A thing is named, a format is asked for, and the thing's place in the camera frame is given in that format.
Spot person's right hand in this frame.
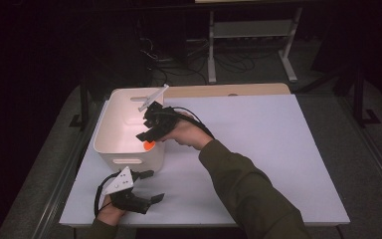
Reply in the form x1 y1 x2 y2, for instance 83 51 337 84
158 112 214 151

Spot person's left hand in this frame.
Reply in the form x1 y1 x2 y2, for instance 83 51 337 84
96 194 127 227

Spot white table board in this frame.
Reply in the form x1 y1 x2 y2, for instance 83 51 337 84
59 94 351 228

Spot white plastic storage bin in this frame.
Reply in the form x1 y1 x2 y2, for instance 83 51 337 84
93 87 167 174

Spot grey metal stand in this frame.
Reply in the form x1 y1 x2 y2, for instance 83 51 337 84
207 7 303 85

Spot right hand-held gripper black cable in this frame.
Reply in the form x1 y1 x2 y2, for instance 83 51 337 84
160 106 217 139

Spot left hand-held gripper black cable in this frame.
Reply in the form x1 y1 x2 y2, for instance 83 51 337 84
94 170 122 218

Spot wooden table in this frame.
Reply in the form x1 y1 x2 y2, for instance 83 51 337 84
162 83 291 99

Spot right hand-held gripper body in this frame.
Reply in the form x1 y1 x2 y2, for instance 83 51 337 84
137 84 181 140

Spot dark metal stand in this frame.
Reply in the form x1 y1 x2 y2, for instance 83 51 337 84
297 64 381 129
69 78 92 131

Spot black floor cables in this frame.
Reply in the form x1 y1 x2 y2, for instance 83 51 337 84
138 36 257 87

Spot hand-held gripper black cable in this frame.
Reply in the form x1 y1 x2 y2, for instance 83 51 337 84
160 106 217 139
94 170 122 218

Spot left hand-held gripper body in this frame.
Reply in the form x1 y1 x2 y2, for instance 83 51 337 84
100 166 152 215

